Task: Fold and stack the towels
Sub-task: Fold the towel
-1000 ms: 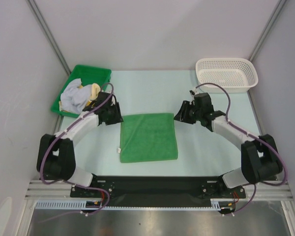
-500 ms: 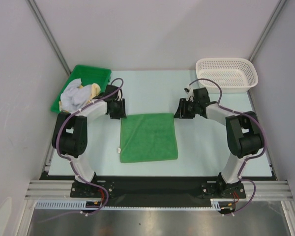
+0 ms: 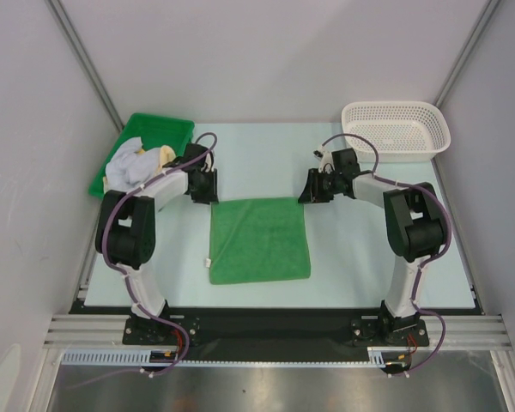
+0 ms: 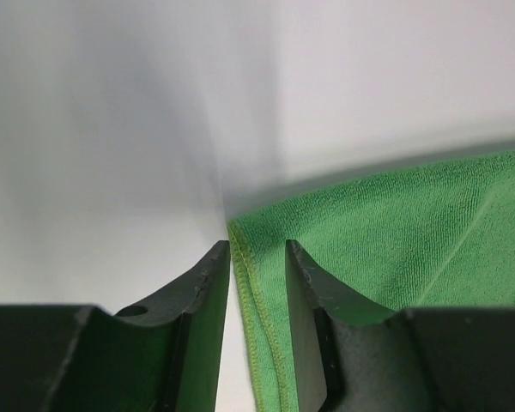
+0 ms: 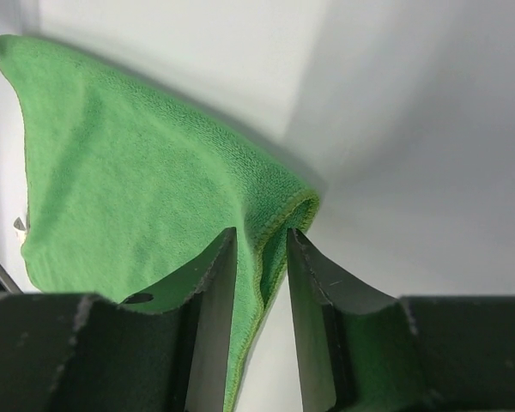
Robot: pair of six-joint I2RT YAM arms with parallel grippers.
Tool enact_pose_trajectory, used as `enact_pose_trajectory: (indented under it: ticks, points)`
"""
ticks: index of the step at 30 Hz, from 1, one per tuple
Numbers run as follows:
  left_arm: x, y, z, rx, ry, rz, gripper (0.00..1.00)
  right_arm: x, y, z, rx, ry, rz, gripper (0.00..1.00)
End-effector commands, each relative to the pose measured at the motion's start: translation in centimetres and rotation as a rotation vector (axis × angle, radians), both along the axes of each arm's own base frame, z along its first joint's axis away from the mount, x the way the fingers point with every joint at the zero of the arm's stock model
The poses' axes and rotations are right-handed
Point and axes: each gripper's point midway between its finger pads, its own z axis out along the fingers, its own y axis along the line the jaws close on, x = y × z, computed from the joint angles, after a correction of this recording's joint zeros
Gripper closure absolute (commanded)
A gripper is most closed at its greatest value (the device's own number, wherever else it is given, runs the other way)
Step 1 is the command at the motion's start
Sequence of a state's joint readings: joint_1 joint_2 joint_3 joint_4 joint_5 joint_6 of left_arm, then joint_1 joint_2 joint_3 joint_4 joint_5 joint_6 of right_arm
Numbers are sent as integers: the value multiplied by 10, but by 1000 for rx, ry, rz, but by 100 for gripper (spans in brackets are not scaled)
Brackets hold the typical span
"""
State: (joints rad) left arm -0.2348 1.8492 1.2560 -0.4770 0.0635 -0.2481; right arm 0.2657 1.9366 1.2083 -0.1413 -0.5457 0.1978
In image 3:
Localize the green towel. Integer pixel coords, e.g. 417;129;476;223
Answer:
209;197;312;286

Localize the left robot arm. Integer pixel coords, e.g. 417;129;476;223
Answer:
95;143;218;343

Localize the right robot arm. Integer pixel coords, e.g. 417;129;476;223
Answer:
298;148;451;345

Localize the yellow towel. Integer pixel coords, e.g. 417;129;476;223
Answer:
137;145;176;176

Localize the green plastic bin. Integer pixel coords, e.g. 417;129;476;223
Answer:
88;113;195;198

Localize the white towel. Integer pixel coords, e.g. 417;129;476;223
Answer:
103;136;154;192

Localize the white perforated basket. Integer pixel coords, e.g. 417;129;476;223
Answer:
341;101;451;163

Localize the grey cable duct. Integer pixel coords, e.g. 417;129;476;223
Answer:
61;348;409;369

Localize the aluminium frame rail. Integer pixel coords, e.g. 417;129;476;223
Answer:
44;313;512;350

